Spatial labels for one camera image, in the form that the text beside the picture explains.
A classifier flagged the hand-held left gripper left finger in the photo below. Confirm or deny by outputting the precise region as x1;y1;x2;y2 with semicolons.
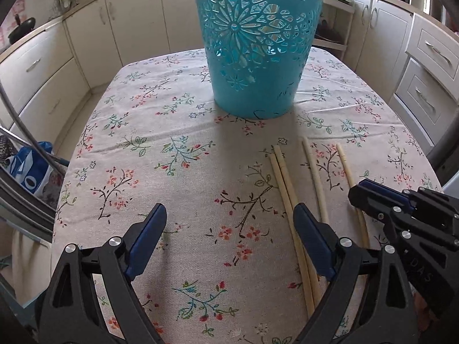
36;202;168;344

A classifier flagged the black wok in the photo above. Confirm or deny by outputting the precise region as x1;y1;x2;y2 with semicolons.
317;19;341;42

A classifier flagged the cream drawer unit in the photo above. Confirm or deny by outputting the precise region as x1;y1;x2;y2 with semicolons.
392;13;459;147

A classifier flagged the grey sliding door frame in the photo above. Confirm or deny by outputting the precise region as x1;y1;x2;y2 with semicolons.
0;175;54;244

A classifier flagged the white storage trolley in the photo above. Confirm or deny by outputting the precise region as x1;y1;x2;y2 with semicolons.
312;0;355;61

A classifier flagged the blue and white plastic bag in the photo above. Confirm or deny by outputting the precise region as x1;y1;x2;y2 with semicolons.
7;142;55;196

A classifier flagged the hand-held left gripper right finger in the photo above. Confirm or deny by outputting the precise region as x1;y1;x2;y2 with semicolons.
293;202;420;344

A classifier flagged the blue plastic cutout basket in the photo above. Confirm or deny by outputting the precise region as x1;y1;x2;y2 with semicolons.
190;0;328;120

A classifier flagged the pale wooden chopstick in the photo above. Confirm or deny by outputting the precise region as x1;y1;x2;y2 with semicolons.
269;155;316;319
274;145;323;307
336;143;370;249
302;137;330;224

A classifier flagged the black cooking pot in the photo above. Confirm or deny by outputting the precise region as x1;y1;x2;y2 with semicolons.
8;17;36;44

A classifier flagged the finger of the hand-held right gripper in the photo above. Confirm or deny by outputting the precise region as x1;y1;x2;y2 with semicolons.
349;185;427;255
359;178;459;230

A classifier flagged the floral tablecloth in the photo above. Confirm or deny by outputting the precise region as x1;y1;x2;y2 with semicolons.
52;47;442;344

